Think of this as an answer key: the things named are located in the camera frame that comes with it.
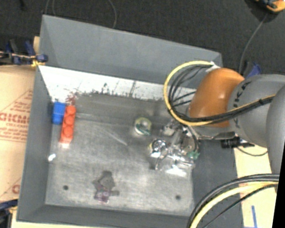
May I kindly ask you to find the blue toy block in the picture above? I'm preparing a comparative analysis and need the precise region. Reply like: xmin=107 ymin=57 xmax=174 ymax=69
xmin=49 ymin=100 xmax=67 ymax=126

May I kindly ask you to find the orange studded toy block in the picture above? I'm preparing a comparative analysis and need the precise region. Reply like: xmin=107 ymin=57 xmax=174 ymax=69
xmin=59 ymin=104 xmax=78 ymax=145

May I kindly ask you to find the grey metal bin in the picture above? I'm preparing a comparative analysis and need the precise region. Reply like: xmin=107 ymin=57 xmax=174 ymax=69
xmin=10 ymin=14 xmax=274 ymax=228

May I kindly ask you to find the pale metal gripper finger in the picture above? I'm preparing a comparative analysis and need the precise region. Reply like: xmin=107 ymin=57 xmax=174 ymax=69
xmin=154 ymin=147 xmax=173 ymax=173
xmin=165 ymin=158 xmax=193 ymax=178

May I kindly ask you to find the black cylinder on white bracket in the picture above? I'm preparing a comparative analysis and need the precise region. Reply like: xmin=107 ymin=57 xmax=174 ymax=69
xmin=218 ymin=131 xmax=257 ymax=154

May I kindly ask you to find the grey and purple toy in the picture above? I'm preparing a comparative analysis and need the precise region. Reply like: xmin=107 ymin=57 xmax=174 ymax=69
xmin=90 ymin=168 xmax=123 ymax=206

